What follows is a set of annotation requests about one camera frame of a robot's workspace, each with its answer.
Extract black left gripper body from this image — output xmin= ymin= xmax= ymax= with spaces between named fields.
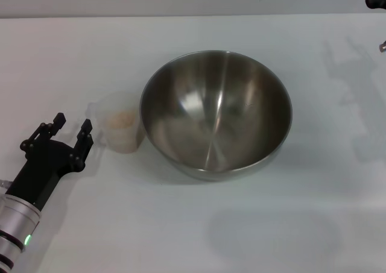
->
xmin=5 ymin=136 xmax=89 ymax=211

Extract clear plastic measuring cup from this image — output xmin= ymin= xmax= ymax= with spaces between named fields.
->
xmin=86 ymin=91 xmax=145 ymax=154

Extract white rice grains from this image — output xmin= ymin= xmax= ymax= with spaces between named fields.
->
xmin=107 ymin=110 xmax=137 ymax=130

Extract stainless steel mixing bowl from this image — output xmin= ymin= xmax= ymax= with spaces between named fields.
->
xmin=139 ymin=49 xmax=294 ymax=183

